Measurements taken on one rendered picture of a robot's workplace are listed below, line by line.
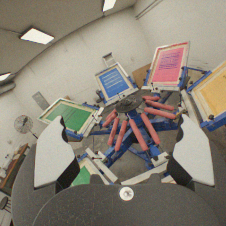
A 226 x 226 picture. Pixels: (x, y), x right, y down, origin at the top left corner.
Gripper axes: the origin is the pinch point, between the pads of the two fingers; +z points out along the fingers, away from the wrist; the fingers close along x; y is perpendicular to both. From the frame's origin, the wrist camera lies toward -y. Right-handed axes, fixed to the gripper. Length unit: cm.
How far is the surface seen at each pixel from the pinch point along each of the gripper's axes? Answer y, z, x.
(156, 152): 62, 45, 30
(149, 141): 61, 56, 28
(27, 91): 84, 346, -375
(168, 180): 68, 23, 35
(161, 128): 65, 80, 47
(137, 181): 71, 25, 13
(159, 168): 64, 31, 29
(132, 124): 49, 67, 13
